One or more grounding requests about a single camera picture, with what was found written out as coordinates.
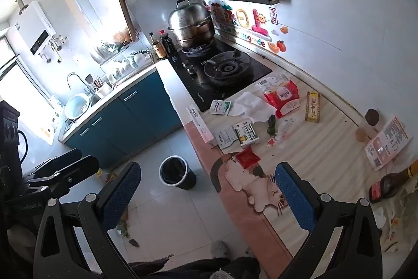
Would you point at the steel steamer pot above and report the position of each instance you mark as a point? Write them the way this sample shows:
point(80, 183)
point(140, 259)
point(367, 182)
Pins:
point(191, 24)

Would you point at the person's dark clothing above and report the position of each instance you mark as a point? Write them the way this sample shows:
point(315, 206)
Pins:
point(196, 269)

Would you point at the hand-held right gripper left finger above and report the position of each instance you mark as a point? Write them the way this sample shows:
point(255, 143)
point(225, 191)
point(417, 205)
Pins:
point(120, 195)

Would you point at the brown sauce bottle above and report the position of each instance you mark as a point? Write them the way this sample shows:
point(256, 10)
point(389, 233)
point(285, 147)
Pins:
point(158, 48)

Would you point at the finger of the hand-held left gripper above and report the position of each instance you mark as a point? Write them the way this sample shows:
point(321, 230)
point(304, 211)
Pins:
point(62, 159)
point(78, 171)

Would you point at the white basin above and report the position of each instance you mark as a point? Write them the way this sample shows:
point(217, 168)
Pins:
point(77, 105)

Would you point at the vegetable scraps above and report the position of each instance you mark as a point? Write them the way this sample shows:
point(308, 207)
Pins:
point(125, 230)

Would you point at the dark green pepper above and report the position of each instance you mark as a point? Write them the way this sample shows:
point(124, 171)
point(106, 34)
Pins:
point(271, 125)

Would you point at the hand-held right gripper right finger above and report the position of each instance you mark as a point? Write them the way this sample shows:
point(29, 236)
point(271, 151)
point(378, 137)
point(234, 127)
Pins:
point(294, 197)

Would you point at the red white plastic bag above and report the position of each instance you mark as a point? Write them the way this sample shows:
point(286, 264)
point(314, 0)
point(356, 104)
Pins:
point(282, 96)

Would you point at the colourful wall stickers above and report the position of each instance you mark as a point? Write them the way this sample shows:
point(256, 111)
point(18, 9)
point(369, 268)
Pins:
point(248, 24)

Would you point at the white orange leaflet packet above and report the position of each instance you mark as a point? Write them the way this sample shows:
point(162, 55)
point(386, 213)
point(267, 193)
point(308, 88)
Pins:
point(388, 143)

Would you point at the clear plastic wrapper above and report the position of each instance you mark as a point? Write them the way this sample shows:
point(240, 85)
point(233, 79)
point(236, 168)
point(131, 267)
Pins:
point(289, 128)

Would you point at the brown-lidded spice jar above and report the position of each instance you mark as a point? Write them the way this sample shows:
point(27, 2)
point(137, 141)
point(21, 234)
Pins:
point(369, 122)

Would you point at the window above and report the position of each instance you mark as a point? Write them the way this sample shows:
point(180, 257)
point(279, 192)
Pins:
point(8, 69)

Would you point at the white water heater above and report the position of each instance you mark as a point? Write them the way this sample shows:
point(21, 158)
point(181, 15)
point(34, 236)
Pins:
point(29, 27)

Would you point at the small red packet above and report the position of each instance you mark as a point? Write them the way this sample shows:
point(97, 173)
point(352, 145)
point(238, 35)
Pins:
point(247, 158)

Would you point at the chrome faucet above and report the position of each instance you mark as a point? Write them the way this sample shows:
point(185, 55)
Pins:
point(76, 76)

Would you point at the dark sauce bottle yellow cap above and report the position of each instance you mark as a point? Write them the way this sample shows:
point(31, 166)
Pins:
point(388, 186)

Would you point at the dark soy sauce bottle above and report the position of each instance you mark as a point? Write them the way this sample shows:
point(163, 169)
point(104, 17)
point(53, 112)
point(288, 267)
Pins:
point(168, 43)

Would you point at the crumpled clear plastic bags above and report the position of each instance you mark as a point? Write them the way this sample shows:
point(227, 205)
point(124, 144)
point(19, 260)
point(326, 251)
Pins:
point(398, 220)

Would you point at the white green medicine sachet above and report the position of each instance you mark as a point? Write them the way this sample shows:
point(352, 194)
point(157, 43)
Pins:
point(219, 107)

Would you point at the metal dish rack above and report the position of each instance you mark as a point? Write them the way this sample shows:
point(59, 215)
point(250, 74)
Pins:
point(124, 61)

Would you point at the blue kitchen cabinet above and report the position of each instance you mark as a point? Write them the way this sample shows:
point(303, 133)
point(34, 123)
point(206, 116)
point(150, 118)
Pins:
point(130, 122)

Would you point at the wooden cutting board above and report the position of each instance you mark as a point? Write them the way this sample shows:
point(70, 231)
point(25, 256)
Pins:
point(127, 16)

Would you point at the white crumpled plastic bag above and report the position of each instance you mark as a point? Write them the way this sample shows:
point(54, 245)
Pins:
point(251, 105)

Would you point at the white green seasoning box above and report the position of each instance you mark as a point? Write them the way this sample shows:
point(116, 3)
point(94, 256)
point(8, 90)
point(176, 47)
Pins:
point(246, 135)

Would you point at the long white box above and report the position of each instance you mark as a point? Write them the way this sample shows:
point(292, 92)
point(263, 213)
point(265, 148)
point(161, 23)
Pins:
point(201, 127)

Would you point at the white utensil holder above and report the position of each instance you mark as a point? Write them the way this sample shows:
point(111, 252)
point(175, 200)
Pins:
point(104, 87)

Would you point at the grey white sachet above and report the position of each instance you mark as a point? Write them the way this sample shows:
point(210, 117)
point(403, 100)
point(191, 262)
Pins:
point(227, 140)

